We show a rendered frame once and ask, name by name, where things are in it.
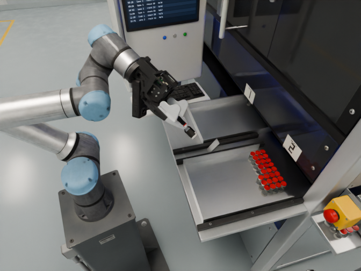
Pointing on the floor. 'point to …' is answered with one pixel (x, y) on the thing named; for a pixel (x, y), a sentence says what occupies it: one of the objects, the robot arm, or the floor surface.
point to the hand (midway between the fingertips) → (181, 125)
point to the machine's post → (316, 198)
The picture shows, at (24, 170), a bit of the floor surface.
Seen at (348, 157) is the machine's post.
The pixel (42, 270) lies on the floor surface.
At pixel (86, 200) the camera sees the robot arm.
